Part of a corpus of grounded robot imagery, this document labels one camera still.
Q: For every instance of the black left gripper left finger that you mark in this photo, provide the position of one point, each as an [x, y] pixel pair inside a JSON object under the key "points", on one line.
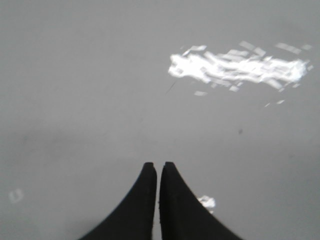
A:
{"points": [[133, 218]]}

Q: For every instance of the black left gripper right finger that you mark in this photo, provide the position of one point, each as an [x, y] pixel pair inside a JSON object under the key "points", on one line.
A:
{"points": [[182, 216]]}

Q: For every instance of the white whiteboard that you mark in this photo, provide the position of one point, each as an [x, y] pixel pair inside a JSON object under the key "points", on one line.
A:
{"points": [[86, 99]]}

